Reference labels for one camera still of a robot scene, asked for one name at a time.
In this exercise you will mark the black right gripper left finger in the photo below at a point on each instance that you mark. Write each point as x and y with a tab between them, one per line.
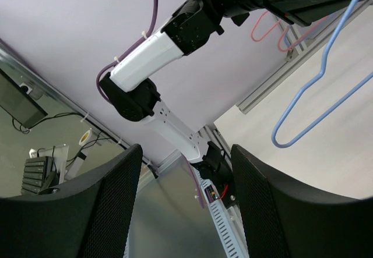
87	216

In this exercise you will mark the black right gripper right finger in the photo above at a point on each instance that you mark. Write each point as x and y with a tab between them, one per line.
284	217

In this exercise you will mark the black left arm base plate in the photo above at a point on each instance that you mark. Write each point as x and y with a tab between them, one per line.
215	167

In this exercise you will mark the black computer monitor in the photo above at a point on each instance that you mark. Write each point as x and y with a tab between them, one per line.
18	104

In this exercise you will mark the black keyboard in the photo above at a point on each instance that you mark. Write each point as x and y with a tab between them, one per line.
35	173

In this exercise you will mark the white slotted cable duct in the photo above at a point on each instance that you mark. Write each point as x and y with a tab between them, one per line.
227	221

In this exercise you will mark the pink wire hanger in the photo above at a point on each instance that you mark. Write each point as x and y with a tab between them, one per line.
264	25

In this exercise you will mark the yellow tape roll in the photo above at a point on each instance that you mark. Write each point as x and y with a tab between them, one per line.
87	137

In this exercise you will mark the left aluminium frame post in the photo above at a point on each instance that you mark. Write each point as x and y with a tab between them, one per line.
293	60

